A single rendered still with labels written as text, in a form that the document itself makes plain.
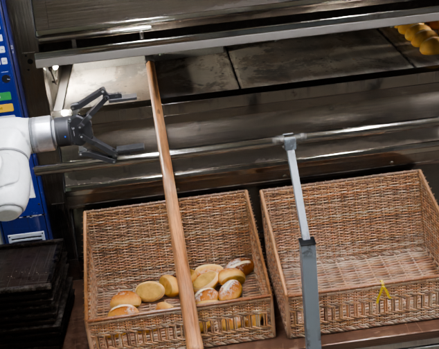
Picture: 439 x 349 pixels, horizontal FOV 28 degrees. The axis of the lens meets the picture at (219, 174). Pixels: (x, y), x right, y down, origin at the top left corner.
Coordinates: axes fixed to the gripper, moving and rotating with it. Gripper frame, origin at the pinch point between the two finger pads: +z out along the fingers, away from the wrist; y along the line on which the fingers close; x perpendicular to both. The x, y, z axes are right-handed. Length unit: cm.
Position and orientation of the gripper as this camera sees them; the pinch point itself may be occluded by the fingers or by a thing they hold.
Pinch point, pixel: (136, 122)
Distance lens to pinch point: 220.7
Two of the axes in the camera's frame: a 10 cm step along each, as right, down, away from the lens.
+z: 9.9, -1.3, 0.6
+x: 1.1, 4.1, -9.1
